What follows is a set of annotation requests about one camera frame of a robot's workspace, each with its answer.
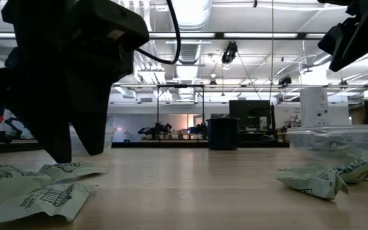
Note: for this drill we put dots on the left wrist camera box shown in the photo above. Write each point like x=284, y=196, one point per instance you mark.
x=123, y=22

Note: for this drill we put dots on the rectangular clear plastic container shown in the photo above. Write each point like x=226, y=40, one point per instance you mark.
x=331, y=134

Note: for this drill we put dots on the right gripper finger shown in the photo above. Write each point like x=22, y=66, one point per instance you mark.
x=363, y=48

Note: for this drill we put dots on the white box with knobs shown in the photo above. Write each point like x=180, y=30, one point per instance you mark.
x=313, y=105

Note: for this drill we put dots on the black hanging camera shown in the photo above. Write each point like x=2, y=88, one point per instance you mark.
x=284, y=80
x=229, y=52

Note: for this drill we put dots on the black computer monitor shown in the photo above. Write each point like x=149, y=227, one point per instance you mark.
x=251, y=113

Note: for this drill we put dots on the black plastic cup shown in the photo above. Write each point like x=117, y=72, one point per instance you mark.
x=223, y=134

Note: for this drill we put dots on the black station frame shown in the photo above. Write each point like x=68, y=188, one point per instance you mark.
x=157, y=108

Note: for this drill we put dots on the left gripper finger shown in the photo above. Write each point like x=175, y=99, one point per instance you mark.
x=57, y=134
x=91, y=127

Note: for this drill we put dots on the black metal table frame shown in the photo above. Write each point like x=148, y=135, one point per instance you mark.
x=158, y=144

